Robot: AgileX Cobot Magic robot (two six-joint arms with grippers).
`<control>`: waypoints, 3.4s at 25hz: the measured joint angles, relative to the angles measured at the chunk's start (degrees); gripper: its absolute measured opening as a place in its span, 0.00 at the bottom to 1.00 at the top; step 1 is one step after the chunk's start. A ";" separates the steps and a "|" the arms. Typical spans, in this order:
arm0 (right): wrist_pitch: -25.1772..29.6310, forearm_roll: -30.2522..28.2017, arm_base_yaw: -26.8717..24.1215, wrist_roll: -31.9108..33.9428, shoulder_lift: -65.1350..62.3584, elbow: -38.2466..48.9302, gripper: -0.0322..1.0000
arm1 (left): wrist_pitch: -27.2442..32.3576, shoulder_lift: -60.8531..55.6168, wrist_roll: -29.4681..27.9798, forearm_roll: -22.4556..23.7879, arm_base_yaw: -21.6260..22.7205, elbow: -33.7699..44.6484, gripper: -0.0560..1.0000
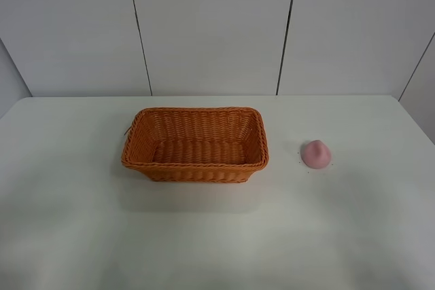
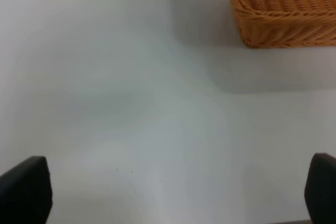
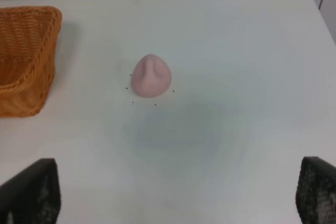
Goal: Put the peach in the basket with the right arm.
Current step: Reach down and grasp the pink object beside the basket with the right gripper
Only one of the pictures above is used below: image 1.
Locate pink peach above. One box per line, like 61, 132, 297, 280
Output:
301, 140, 332, 169

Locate orange woven rectangular basket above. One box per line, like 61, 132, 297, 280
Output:
121, 107, 269, 183

